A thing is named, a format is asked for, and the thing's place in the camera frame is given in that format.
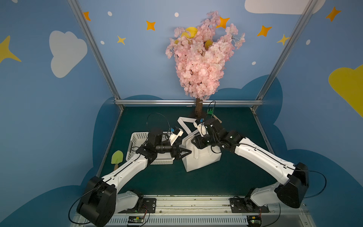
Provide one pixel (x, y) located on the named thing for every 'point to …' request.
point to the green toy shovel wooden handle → (117, 158)
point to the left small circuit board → (135, 219)
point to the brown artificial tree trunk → (199, 108)
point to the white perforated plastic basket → (136, 139)
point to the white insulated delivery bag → (199, 157)
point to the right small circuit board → (254, 221)
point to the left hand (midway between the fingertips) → (188, 144)
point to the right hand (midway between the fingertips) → (196, 138)
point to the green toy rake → (211, 111)
